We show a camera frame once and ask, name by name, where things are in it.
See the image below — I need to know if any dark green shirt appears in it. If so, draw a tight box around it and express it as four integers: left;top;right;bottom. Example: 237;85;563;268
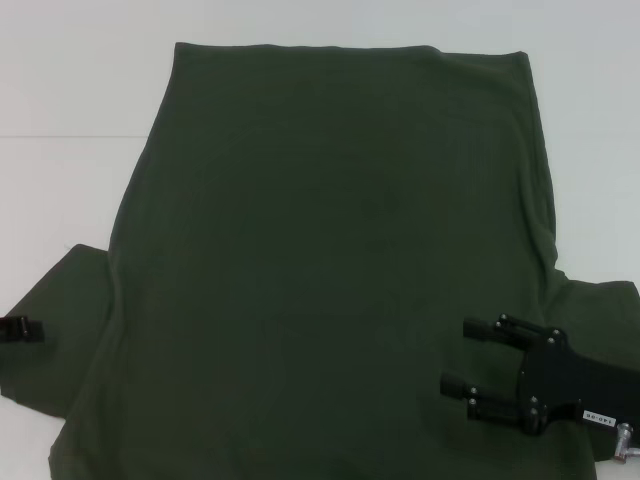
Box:
0;41;640;480

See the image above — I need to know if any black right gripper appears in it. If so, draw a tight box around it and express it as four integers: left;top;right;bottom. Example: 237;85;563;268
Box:
439;312;640;437

